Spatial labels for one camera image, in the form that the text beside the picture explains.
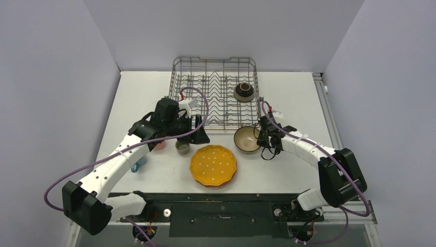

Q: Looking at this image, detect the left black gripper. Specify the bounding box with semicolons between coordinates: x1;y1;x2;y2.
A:
165;114;209;145

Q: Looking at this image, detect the brown speckled cream bowl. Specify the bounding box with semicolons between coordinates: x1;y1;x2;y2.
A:
233;126;260;154

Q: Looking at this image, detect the dark patterned cream bowl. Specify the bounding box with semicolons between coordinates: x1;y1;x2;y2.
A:
233;82;255;102

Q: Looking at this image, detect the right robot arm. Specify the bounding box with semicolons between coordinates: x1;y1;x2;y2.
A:
257;114;369;220

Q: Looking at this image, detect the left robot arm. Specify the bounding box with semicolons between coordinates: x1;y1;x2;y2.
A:
62;98;210;235

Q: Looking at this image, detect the grey ceramic mug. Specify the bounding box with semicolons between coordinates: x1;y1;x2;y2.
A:
175;140;190;155

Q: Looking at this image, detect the yellow polka dot plate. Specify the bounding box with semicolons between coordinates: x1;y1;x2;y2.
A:
189;145;238;185

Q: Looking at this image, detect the pink cup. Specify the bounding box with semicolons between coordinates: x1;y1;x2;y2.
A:
153;140;166;151

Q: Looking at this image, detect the pink plate under stack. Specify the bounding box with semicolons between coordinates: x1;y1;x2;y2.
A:
195;174;237;189

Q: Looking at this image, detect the blue mug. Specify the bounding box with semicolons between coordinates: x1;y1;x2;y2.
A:
131;156;147;173

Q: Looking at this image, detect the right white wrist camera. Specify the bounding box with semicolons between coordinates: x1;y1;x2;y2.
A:
268;107;284;123

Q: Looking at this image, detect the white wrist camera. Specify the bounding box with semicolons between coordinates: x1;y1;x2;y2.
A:
268;107;284;123
178;97;198;117

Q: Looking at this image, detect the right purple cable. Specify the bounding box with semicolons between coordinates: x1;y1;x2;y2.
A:
260;100;371;244

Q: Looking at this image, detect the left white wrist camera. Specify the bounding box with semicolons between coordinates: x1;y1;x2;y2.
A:
178;97;198;117

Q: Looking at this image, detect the grey wire dish rack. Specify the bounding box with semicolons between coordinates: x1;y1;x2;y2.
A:
168;56;261;131

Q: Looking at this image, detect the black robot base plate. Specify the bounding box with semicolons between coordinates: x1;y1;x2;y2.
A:
121;193;343;238

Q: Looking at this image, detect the aluminium rail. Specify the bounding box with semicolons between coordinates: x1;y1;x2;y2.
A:
312;73;373;218

